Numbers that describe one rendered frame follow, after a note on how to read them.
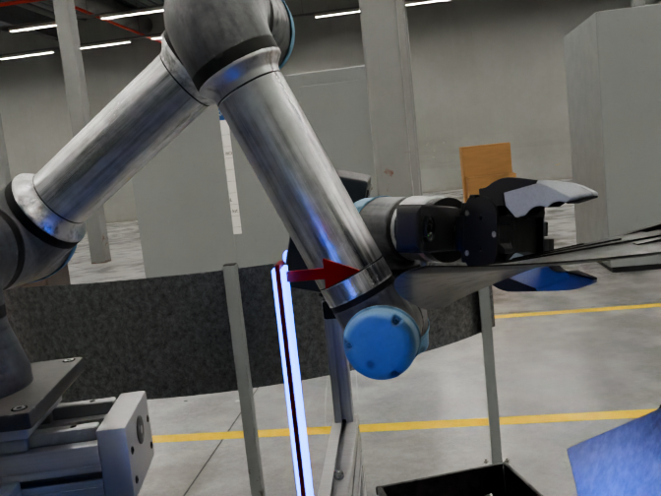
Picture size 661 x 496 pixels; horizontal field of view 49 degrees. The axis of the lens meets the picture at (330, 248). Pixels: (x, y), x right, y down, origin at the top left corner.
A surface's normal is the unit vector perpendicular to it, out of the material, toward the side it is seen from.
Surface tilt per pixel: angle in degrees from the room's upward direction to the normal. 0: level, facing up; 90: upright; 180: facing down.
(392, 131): 90
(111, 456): 90
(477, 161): 90
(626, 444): 55
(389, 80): 90
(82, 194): 118
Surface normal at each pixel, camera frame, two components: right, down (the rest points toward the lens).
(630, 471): -0.76, -0.44
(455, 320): 0.63, 0.03
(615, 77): -0.13, 0.14
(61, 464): 0.08, 0.11
